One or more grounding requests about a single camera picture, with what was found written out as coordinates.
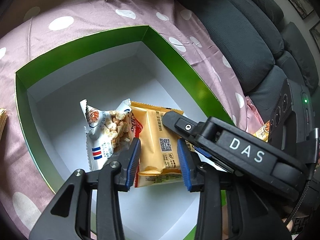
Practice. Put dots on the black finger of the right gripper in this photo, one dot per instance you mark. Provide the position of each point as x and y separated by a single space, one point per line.
186 128

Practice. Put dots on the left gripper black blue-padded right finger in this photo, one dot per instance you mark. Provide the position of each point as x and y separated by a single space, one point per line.
249 217

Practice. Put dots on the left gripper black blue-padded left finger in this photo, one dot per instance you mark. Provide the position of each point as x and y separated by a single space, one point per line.
68 215

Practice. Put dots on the yellow orange snack packet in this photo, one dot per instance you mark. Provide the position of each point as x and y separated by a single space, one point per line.
148 114

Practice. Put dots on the white peanut snack packet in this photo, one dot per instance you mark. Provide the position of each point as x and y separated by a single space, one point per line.
107 132

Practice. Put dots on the red white snack packet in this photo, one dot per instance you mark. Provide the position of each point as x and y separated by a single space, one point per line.
142 179

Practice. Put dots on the cracker pack green label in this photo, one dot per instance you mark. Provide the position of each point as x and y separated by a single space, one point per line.
3 119

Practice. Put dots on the dark grey sofa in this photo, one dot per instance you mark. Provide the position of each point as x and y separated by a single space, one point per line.
262 50

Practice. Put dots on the pink polka dot deer cloth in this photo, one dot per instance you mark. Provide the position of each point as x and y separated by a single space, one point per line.
31 28

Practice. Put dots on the black camera device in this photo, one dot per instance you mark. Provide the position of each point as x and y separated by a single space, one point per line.
292 119

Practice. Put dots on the wall picture frame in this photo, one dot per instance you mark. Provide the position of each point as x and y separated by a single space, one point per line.
303 7

